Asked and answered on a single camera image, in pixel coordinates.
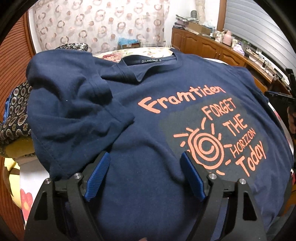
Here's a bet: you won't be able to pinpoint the tied beige window curtain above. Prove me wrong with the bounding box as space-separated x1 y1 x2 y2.
195 0 206 24

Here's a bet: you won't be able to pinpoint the dark circle-patterned folded blanket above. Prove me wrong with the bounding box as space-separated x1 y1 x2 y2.
0 42 89 158

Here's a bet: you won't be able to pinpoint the small cardboard box blue contents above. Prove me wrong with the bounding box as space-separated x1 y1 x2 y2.
117 38 140 50

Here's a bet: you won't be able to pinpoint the person's right hand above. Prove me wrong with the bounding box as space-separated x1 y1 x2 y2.
287 106 296 134

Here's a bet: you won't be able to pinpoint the navy blue printed t-shirt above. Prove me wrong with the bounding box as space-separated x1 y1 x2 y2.
26 49 294 240

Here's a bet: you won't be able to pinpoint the pink tissue pack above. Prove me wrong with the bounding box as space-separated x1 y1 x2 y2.
232 44 245 56

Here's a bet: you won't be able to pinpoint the cardboard box on sideboard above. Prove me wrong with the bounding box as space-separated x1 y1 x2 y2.
188 22 212 35

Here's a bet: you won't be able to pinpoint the white flower strawberry sheet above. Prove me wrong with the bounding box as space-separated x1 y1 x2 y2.
20 159 49 226

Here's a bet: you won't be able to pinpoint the brown louvered wooden wardrobe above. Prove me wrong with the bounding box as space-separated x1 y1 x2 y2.
1 13 35 240

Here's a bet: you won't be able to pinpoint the stack of folded papers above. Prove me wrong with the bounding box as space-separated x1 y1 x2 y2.
173 15 199 29

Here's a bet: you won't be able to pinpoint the grey window roller blind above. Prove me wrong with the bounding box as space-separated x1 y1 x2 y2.
224 0 295 70

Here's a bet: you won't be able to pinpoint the yellow plush toy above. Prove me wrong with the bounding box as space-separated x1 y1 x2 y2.
3 158 22 209

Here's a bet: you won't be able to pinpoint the pink thermos jug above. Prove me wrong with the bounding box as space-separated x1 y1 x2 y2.
222 31 232 47

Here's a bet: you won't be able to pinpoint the pink circle-patterned curtain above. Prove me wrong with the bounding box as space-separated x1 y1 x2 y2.
29 1 170 54

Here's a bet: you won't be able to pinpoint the beige rose floral bedspread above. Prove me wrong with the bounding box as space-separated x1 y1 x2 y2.
94 47 173 63

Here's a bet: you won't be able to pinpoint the long wooden sideboard cabinet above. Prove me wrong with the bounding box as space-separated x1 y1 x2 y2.
171 27 290 93

